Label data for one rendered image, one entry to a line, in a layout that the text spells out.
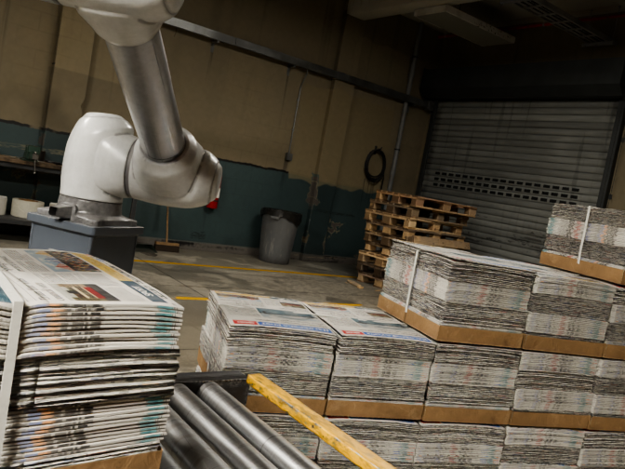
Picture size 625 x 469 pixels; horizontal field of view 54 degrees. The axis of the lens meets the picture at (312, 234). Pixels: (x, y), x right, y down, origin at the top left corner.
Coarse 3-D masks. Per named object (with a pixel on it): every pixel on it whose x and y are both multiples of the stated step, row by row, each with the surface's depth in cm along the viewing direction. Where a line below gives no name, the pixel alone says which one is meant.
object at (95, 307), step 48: (48, 288) 66; (96, 288) 70; (144, 288) 75; (48, 336) 62; (96, 336) 65; (144, 336) 68; (48, 384) 62; (96, 384) 66; (144, 384) 70; (48, 432) 64; (96, 432) 67; (144, 432) 72
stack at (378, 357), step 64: (256, 320) 156; (320, 320) 169; (384, 320) 186; (320, 384) 159; (384, 384) 165; (448, 384) 171; (512, 384) 179; (576, 384) 186; (320, 448) 161; (384, 448) 167; (448, 448) 173; (512, 448) 182; (576, 448) 189
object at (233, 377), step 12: (180, 372) 116; (192, 372) 117; (204, 372) 118; (216, 372) 119; (228, 372) 120; (240, 372) 122; (192, 384) 112; (228, 384) 116; (240, 384) 118; (240, 396) 119
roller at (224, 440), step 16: (176, 384) 109; (176, 400) 105; (192, 400) 103; (192, 416) 100; (208, 416) 98; (208, 432) 95; (224, 432) 93; (224, 448) 90; (240, 448) 89; (240, 464) 86; (256, 464) 85; (272, 464) 86
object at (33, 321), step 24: (0, 288) 63; (24, 288) 64; (0, 312) 58; (24, 312) 60; (0, 336) 59; (24, 336) 60; (0, 360) 59; (24, 360) 61; (0, 384) 60; (24, 384) 61; (24, 408) 61; (24, 432) 62; (24, 456) 63
